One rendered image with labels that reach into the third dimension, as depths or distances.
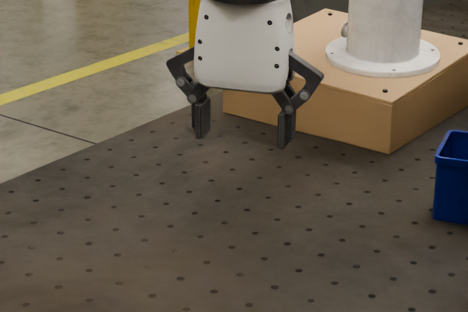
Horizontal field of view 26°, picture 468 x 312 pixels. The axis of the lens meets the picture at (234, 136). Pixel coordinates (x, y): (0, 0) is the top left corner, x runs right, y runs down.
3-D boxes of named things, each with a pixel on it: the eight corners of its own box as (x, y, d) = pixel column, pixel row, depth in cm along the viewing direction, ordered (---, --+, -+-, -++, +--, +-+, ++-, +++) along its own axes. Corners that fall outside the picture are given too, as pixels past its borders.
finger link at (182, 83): (210, 72, 110) (211, 130, 112) (182, 69, 110) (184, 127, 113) (200, 81, 107) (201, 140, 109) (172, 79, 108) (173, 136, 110)
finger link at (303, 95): (315, 83, 106) (313, 143, 109) (285, 80, 107) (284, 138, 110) (308, 92, 103) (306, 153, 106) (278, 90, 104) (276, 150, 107)
